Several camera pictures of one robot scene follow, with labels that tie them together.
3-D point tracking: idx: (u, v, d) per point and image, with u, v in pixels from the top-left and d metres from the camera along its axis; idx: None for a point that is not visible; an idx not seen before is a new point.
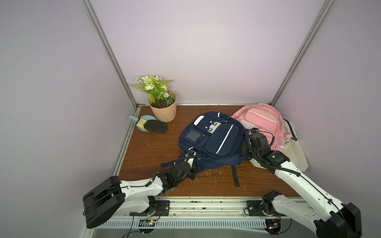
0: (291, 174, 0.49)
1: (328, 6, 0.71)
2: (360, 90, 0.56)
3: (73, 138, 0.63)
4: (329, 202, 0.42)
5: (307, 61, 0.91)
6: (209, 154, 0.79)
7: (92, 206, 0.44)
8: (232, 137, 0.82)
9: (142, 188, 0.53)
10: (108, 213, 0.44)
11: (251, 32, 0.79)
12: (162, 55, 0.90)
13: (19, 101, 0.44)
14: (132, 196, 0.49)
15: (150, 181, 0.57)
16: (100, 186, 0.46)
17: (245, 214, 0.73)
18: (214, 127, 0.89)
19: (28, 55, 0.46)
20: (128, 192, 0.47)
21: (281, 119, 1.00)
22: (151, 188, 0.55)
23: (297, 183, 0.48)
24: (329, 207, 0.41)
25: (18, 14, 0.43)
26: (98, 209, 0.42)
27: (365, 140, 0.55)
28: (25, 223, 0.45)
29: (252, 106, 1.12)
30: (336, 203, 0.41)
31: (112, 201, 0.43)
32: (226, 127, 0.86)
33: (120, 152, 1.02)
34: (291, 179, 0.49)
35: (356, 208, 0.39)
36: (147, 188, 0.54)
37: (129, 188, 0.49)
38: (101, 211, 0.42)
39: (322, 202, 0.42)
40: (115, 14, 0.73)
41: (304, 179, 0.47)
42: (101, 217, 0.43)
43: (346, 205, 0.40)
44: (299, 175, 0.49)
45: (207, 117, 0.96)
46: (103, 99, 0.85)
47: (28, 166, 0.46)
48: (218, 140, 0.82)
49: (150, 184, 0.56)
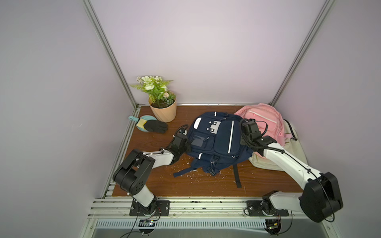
0: (277, 151, 0.54)
1: (327, 6, 0.71)
2: (360, 90, 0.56)
3: (73, 138, 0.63)
4: (308, 171, 0.45)
5: (307, 61, 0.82)
6: (222, 155, 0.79)
7: (126, 176, 0.47)
8: (237, 132, 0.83)
9: (160, 153, 0.61)
10: (146, 175, 0.49)
11: (250, 32, 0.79)
12: (162, 56, 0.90)
13: (18, 102, 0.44)
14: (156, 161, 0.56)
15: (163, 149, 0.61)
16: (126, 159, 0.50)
17: (245, 214, 0.73)
18: (216, 127, 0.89)
19: (28, 55, 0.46)
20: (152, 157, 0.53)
21: (282, 119, 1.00)
22: (166, 155, 0.64)
23: (282, 160, 0.51)
24: (307, 176, 0.44)
25: (17, 15, 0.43)
26: (135, 176, 0.47)
27: (364, 139, 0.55)
28: (24, 223, 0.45)
29: (253, 105, 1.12)
30: (315, 172, 0.44)
31: (146, 163, 0.49)
32: (228, 124, 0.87)
33: (120, 152, 1.02)
34: (279, 157, 0.53)
35: (334, 176, 0.42)
36: (163, 154, 0.62)
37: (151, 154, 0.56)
38: (140, 175, 0.47)
39: (302, 172, 0.45)
40: (115, 14, 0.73)
41: (287, 155, 0.51)
42: (140, 181, 0.47)
43: (324, 174, 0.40)
44: (283, 152, 0.53)
45: (204, 117, 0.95)
46: (103, 99, 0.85)
47: (29, 167, 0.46)
48: (225, 139, 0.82)
49: (164, 151, 0.66)
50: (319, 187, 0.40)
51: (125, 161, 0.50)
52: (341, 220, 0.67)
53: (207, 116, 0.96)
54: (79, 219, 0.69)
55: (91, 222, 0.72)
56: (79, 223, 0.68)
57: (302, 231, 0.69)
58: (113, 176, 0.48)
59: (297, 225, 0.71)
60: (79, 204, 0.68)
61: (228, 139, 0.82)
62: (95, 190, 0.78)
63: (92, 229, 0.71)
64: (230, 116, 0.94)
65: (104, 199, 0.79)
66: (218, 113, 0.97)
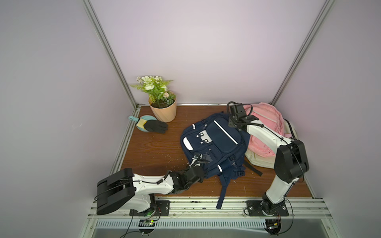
0: (258, 126, 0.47)
1: (328, 6, 0.71)
2: (360, 90, 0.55)
3: (73, 138, 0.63)
4: (281, 139, 0.52)
5: (307, 61, 0.92)
6: (234, 152, 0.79)
7: (104, 193, 0.45)
8: (226, 123, 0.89)
9: (152, 185, 0.52)
10: (119, 204, 0.44)
11: (250, 32, 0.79)
12: (161, 56, 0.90)
13: (19, 101, 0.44)
14: (141, 191, 0.48)
15: (161, 179, 0.56)
16: (114, 176, 0.47)
17: (245, 214, 0.73)
18: (206, 137, 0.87)
19: (28, 55, 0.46)
20: (139, 187, 0.47)
21: (282, 119, 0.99)
22: (162, 186, 0.54)
23: (260, 133, 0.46)
24: (280, 143, 0.51)
25: (17, 14, 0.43)
26: (108, 199, 0.43)
27: (365, 139, 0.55)
28: (24, 223, 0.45)
29: (253, 105, 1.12)
30: (286, 140, 0.51)
31: (122, 193, 0.43)
32: (214, 126, 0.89)
33: (120, 152, 1.02)
34: (259, 132, 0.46)
35: (301, 142, 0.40)
36: (158, 186, 0.53)
37: (141, 182, 0.49)
38: (111, 201, 0.42)
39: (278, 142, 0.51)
40: (115, 14, 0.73)
41: (267, 128, 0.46)
42: (111, 207, 0.43)
43: (294, 141, 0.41)
44: (263, 126, 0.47)
45: (187, 134, 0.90)
46: (103, 99, 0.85)
47: (29, 166, 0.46)
48: (222, 137, 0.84)
49: (160, 183, 0.55)
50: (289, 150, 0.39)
51: (111, 178, 0.46)
52: (341, 219, 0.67)
53: (188, 132, 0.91)
54: (79, 219, 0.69)
55: (91, 222, 0.72)
56: (79, 223, 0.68)
57: (302, 231, 0.69)
58: (98, 185, 0.46)
59: (297, 225, 0.71)
60: (80, 204, 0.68)
61: (225, 135, 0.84)
62: (95, 190, 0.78)
63: (92, 229, 0.71)
64: (207, 120, 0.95)
65: None
66: (195, 124, 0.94)
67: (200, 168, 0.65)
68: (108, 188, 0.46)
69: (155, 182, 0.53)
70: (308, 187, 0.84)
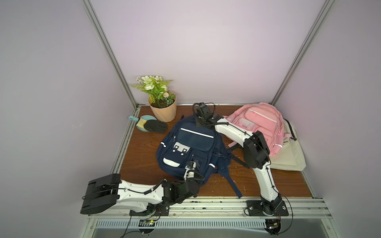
0: (223, 125, 0.66)
1: (328, 6, 0.71)
2: (360, 90, 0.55)
3: (73, 138, 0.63)
4: (244, 133, 0.59)
5: (307, 61, 0.92)
6: (214, 146, 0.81)
7: (91, 195, 0.46)
8: (193, 125, 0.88)
9: (139, 194, 0.51)
10: (101, 208, 0.45)
11: (250, 32, 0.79)
12: (161, 56, 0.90)
13: (19, 101, 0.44)
14: (125, 199, 0.47)
15: (150, 190, 0.54)
16: (102, 179, 0.48)
17: (245, 214, 0.73)
18: (182, 147, 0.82)
19: (28, 55, 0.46)
20: (123, 195, 0.47)
21: (282, 118, 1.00)
22: (149, 197, 0.53)
23: (228, 130, 0.64)
24: (244, 137, 0.58)
25: (16, 14, 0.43)
26: (92, 202, 0.44)
27: (365, 139, 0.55)
28: (24, 223, 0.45)
29: (253, 104, 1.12)
30: (249, 133, 0.59)
31: (104, 200, 0.43)
32: (183, 135, 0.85)
33: (120, 152, 1.02)
34: (225, 129, 0.65)
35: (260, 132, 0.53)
36: (144, 196, 0.52)
37: (127, 190, 0.48)
38: (94, 205, 0.43)
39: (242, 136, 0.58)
40: (115, 13, 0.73)
41: (231, 126, 0.64)
42: (94, 210, 0.44)
43: (256, 133, 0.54)
44: (228, 124, 0.66)
45: (164, 154, 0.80)
46: (103, 99, 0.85)
47: (29, 166, 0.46)
48: (196, 139, 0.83)
49: (148, 193, 0.53)
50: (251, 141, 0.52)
51: (100, 181, 0.48)
52: (341, 220, 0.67)
53: (162, 152, 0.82)
54: (79, 219, 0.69)
55: (91, 222, 0.72)
56: (79, 223, 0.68)
57: (302, 231, 0.69)
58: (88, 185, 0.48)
59: (297, 224, 0.71)
60: (80, 204, 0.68)
61: (198, 135, 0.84)
62: None
63: (92, 229, 0.71)
64: (173, 132, 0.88)
65: None
66: (164, 141, 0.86)
67: (195, 182, 0.62)
68: (95, 190, 0.47)
69: (141, 192, 0.51)
70: (308, 187, 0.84)
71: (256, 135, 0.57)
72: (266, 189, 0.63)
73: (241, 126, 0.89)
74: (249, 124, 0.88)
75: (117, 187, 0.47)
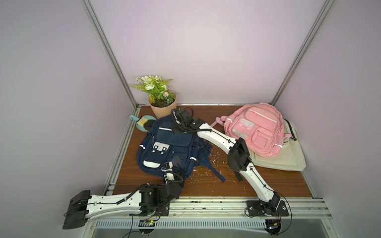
0: (206, 131, 0.65)
1: (328, 6, 0.71)
2: (361, 90, 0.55)
3: (73, 138, 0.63)
4: (228, 141, 0.61)
5: (307, 61, 0.91)
6: (193, 139, 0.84)
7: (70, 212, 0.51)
8: (170, 124, 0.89)
9: (111, 205, 0.53)
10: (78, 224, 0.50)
11: (250, 32, 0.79)
12: (161, 56, 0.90)
13: (19, 101, 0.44)
14: (97, 212, 0.51)
15: (123, 198, 0.56)
16: (77, 196, 0.52)
17: (245, 214, 0.73)
18: (162, 146, 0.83)
19: (28, 54, 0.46)
20: (93, 209, 0.50)
21: (282, 119, 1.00)
22: (124, 205, 0.55)
23: (212, 137, 0.64)
24: (228, 145, 0.59)
25: (16, 13, 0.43)
26: (68, 221, 0.48)
27: (365, 139, 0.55)
28: (23, 223, 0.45)
29: (253, 104, 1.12)
30: (232, 140, 0.61)
31: (73, 217, 0.47)
32: (161, 133, 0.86)
33: (120, 152, 1.02)
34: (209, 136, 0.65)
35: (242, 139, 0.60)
36: (117, 205, 0.54)
37: (97, 204, 0.51)
38: (70, 223, 0.47)
39: (226, 144, 0.60)
40: (115, 13, 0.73)
41: (214, 132, 0.64)
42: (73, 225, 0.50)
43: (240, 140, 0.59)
44: (211, 131, 0.65)
45: (144, 157, 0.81)
46: (102, 99, 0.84)
47: (29, 166, 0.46)
48: (175, 136, 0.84)
49: (122, 202, 0.55)
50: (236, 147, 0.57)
51: (75, 198, 0.52)
52: (341, 219, 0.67)
53: (143, 154, 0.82)
54: None
55: (91, 222, 0.72)
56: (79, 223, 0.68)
57: (303, 231, 0.69)
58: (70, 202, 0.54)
59: (297, 224, 0.71)
60: None
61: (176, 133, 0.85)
62: (95, 190, 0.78)
63: (92, 229, 0.71)
64: (152, 133, 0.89)
65: None
66: (143, 143, 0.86)
67: (177, 184, 0.62)
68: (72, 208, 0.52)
69: (114, 203, 0.54)
70: (308, 187, 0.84)
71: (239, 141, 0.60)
72: (260, 191, 0.64)
73: (240, 127, 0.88)
74: (249, 124, 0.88)
75: (87, 203, 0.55)
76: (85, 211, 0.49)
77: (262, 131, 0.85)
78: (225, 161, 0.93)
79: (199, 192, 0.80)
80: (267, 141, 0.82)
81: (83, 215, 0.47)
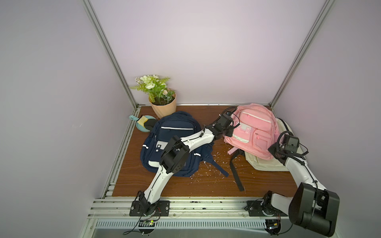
0: (297, 162, 0.55)
1: (328, 6, 0.71)
2: (360, 90, 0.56)
3: (73, 138, 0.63)
4: (313, 181, 0.46)
5: (307, 61, 0.91)
6: None
7: (168, 158, 0.58)
8: (171, 122, 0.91)
9: (198, 139, 0.62)
10: (183, 159, 0.56)
11: (250, 33, 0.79)
12: (161, 56, 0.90)
13: (20, 101, 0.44)
14: (192, 146, 0.58)
15: (202, 133, 0.66)
16: (168, 144, 0.58)
17: (245, 214, 0.73)
18: (164, 145, 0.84)
19: (28, 56, 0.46)
20: (190, 144, 0.58)
21: (274, 118, 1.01)
22: (205, 137, 0.65)
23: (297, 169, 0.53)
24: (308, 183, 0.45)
25: (16, 15, 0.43)
26: (174, 160, 0.56)
27: (365, 139, 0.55)
28: (23, 224, 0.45)
29: (247, 105, 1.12)
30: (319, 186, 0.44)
31: (181, 152, 0.55)
32: (163, 132, 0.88)
33: (120, 152, 1.02)
34: (296, 166, 0.54)
35: (336, 197, 0.41)
36: (202, 138, 0.64)
37: (189, 141, 0.59)
38: (177, 160, 0.55)
39: (308, 181, 0.46)
40: (115, 13, 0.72)
41: (305, 167, 0.52)
42: (179, 164, 0.56)
43: (328, 191, 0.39)
44: (303, 164, 0.54)
45: (148, 157, 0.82)
46: (102, 98, 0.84)
47: (29, 167, 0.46)
48: (177, 134, 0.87)
49: (203, 135, 0.65)
50: (314, 191, 0.41)
51: (167, 147, 0.58)
52: (338, 219, 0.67)
53: (147, 155, 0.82)
54: (79, 219, 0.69)
55: (91, 222, 0.72)
56: (79, 223, 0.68)
57: (302, 231, 0.69)
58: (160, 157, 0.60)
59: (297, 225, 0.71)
60: (79, 205, 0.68)
61: (177, 130, 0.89)
62: (95, 190, 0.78)
63: (92, 229, 0.71)
64: (154, 132, 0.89)
65: (104, 199, 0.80)
66: (146, 143, 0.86)
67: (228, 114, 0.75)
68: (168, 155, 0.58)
69: (198, 137, 0.63)
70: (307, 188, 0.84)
71: (326, 192, 0.42)
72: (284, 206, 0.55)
73: (237, 130, 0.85)
74: (246, 128, 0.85)
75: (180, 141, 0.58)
76: (186, 148, 0.56)
77: (261, 134, 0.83)
78: (225, 161, 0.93)
79: (199, 192, 0.80)
80: (268, 143, 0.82)
81: (188, 150, 0.55)
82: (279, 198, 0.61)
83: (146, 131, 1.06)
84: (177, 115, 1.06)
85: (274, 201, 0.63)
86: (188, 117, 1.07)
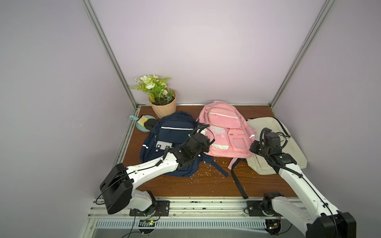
0: (294, 174, 0.51)
1: (328, 6, 0.71)
2: (360, 89, 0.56)
3: (73, 138, 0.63)
4: (324, 205, 0.42)
5: (307, 61, 0.91)
6: None
7: (106, 194, 0.44)
8: (170, 122, 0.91)
9: (153, 168, 0.49)
10: (125, 197, 0.43)
11: (250, 33, 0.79)
12: (161, 56, 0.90)
13: (20, 101, 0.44)
14: (142, 179, 0.46)
15: (160, 159, 0.54)
16: (109, 174, 0.45)
17: (245, 214, 0.73)
18: (164, 145, 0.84)
19: (28, 56, 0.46)
20: (137, 177, 0.45)
21: (239, 114, 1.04)
22: (163, 166, 0.52)
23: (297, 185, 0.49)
24: (321, 209, 0.41)
25: (15, 14, 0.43)
26: (112, 198, 0.42)
27: (365, 139, 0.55)
28: (23, 224, 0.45)
29: (209, 104, 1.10)
30: (331, 208, 0.41)
31: (121, 187, 0.41)
32: (163, 132, 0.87)
33: (120, 152, 1.02)
34: (294, 182, 0.50)
35: (351, 217, 0.39)
36: (158, 167, 0.50)
37: (138, 171, 0.47)
38: (115, 198, 0.41)
39: (318, 205, 0.42)
40: (115, 13, 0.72)
41: (303, 179, 0.49)
42: (118, 203, 0.42)
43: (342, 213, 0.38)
44: (300, 176, 0.50)
45: (148, 157, 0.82)
46: (102, 98, 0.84)
47: (29, 166, 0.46)
48: (177, 134, 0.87)
49: (160, 163, 0.52)
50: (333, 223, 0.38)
51: (108, 178, 0.45)
52: None
53: (146, 154, 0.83)
54: (79, 219, 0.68)
55: (91, 222, 0.72)
56: (79, 223, 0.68)
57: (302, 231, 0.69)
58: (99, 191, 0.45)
59: None
60: (79, 204, 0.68)
61: (177, 130, 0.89)
62: (95, 190, 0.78)
63: (92, 230, 0.70)
64: (154, 132, 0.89)
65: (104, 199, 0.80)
66: (145, 143, 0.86)
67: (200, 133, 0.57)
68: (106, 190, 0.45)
69: (154, 165, 0.50)
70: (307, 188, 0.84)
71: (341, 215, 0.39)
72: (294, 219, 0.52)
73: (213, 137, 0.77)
74: (221, 131, 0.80)
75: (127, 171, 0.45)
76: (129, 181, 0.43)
77: (235, 132, 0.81)
78: (225, 161, 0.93)
79: (199, 192, 0.80)
80: (244, 141, 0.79)
81: (131, 184, 0.43)
82: (283, 207, 0.58)
83: (146, 131, 1.06)
84: (177, 115, 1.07)
85: (276, 207, 0.62)
86: (188, 117, 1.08)
